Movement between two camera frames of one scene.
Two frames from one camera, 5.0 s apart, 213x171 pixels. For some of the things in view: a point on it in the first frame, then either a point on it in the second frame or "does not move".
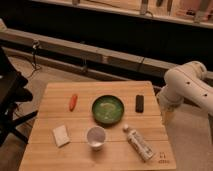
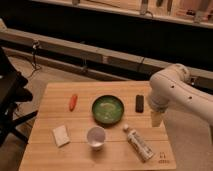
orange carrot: (73, 102) does not move
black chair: (12, 93) does not move
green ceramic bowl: (107, 110) does not move
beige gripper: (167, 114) → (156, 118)
